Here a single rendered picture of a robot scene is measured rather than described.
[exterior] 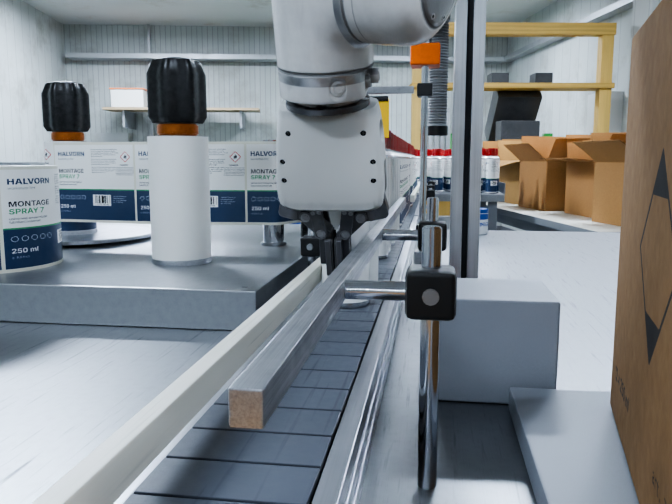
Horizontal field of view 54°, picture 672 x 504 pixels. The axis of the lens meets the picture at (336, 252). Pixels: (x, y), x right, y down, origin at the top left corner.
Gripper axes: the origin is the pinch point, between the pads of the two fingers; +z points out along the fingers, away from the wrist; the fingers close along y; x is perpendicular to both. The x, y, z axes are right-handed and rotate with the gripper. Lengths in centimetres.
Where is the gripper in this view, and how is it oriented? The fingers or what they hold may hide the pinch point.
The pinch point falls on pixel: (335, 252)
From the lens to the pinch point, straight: 66.1
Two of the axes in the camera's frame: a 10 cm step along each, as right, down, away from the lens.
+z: 0.5, 8.8, 4.6
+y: -9.9, -0.2, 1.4
